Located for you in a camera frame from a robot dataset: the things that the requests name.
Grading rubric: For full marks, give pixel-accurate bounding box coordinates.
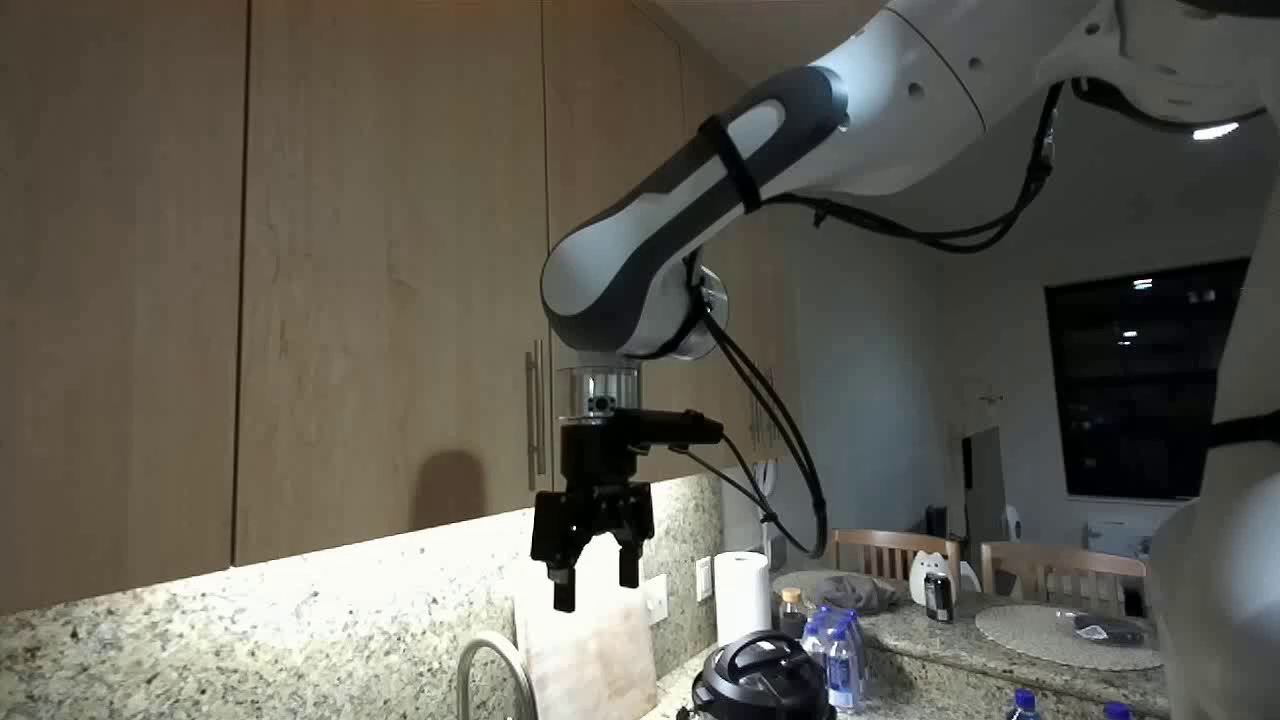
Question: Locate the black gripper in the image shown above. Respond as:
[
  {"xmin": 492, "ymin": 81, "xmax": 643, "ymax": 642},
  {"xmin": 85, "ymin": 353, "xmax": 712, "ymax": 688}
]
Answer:
[{"xmin": 528, "ymin": 413, "xmax": 660, "ymax": 617}]

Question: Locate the metal bar door handle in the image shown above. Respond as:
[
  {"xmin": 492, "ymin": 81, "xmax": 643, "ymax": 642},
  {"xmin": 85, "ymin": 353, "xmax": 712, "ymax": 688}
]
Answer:
[
  {"xmin": 519, "ymin": 348, "xmax": 548, "ymax": 496},
  {"xmin": 543, "ymin": 353, "xmax": 565, "ymax": 493}
]

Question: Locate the wooden cupboard door white inside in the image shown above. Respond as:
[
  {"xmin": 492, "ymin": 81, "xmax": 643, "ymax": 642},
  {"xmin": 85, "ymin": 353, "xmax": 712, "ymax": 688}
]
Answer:
[{"xmin": 537, "ymin": 0, "xmax": 794, "ymax": 493}]

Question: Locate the wide wooden cupboard door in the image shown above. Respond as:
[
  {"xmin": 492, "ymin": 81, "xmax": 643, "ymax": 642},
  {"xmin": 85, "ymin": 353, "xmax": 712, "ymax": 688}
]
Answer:
[{"xmin": 234, "ymin": 0, "xmax": 552, "ymax": 569}]

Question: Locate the narrow wooden cupboard door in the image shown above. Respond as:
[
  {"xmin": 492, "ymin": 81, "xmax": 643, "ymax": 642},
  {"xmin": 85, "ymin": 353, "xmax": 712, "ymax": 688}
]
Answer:
[{"xmin": 0, "ymin": 0, "xmax": 254, "ymax": 619}]

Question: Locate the light wooden cutting board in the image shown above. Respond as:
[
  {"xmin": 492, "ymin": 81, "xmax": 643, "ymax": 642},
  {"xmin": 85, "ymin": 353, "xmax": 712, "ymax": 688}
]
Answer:
[{"xmin": 511, "ymin": 556, "xmax": 660, "ymax": 720}]

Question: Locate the chrome kitchen faucet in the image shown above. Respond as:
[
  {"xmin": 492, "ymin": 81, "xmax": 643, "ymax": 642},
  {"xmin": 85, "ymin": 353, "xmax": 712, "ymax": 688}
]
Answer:
[{"xmin": 453, "ymin": 630, "xmax": 542, "ymax": 720}]

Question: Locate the white paper towel roll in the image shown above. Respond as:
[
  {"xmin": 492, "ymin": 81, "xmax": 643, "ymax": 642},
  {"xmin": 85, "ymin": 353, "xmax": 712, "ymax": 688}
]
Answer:
[{"xmin": 712, "ymin": 546, "xmax": 775, "ymax": 649}]

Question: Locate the wooden dining chair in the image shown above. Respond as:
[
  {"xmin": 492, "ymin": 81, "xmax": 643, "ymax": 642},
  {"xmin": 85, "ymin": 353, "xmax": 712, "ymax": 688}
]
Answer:
[
  {"xmin": 978, "ymin": 534, "xmax": 1152, "ymax": 619},
  {"xmin": 830, "ymin": 525, "xmax": 963, "ymax": 592}
]

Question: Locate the white jug with black print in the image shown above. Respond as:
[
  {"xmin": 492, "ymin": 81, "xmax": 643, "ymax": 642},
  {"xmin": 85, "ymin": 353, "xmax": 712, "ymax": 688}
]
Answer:
[{"xmin": 910, "ymin": 546, "xmax": 985, "ymax": 626}]

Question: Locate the grey interior door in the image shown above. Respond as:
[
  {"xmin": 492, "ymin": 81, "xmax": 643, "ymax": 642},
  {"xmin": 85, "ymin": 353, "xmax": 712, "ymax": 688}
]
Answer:
[{"xmin": 959, "ymin": 422, "xmax": 1012, "ymax": 563}]

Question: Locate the round beige placemat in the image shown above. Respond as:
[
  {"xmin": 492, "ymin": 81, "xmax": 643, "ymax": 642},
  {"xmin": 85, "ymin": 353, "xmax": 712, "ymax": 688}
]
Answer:
[{"xmin": 973, "ymin": 600, "xmax": 1164, "ymax": 672}]

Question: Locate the dark night window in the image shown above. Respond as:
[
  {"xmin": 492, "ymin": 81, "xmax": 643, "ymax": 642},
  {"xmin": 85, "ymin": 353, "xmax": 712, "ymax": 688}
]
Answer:
[{"xmin": 1039, "ymin": 255, "xmax": 1253, "ymax": 503}]

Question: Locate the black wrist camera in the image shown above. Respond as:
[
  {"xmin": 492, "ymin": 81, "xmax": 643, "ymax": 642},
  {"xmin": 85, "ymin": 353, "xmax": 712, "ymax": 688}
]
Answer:
[{"xmin": 624, "ymin": 406, "xmax": 730, "ymax": 457}]

